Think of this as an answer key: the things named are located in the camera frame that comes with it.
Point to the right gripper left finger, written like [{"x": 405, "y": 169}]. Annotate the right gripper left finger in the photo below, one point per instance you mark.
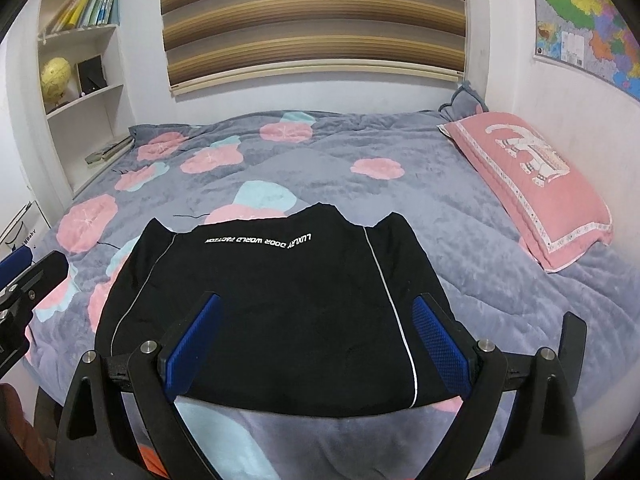
[{"x": 95, "y": 439}]

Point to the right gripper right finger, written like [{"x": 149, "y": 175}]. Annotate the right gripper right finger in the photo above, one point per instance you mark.
[{"x": 542, "y": 438}]

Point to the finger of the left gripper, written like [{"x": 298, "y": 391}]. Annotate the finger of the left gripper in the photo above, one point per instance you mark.
[{"x": 25, "y": 285}]

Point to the black jacket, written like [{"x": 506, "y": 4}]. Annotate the black jacket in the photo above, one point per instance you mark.
[{"x": 317, "y": 316}]

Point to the grey floral bed quilt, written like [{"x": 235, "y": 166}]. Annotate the grey floral bed quilt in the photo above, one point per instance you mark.
[{"x": 366, "y": 166}]

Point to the white bookshelf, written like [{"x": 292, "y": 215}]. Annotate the white bookshelf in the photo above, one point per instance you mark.
[{"x": 89, "y": 132}]

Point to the yellow globe ball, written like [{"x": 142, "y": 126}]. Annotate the yellow globe ball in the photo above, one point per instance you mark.
[{"x": 57, "y": 82}]

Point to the black box on shelf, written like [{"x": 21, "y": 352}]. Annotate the black box on shelf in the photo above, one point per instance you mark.
[{"x": 90, "y": 75}]

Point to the pink pillow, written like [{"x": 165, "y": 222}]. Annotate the pink pillow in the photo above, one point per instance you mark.
[{"x": 558, "y": 214}]

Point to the striped window blind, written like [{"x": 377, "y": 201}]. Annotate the striped window blind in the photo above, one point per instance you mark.
[{"x": 213, "y": 42}]

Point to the grey pillow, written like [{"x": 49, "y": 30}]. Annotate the grey pillow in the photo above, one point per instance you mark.
[{"x": 465, "y": 102}]

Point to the wall map poster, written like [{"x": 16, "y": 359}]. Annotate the wall map poster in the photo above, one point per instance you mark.
[{"x": 592, "y": 36}]

